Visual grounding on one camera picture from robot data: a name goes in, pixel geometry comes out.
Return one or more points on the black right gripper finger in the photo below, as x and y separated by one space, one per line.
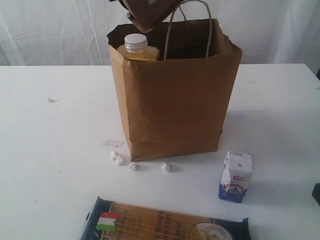
316 192

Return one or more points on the brown paper bag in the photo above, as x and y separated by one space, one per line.
177 105

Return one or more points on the yellow millet bottle white cap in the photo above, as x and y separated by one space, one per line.
136 48

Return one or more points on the brown snack pouch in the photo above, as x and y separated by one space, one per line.
146 14

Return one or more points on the small white blue milk carton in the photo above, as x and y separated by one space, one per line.
235 178

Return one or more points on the spaghetti packet dark blue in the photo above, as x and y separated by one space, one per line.
111 220

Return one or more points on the clear tape piece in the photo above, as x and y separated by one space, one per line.
113 143

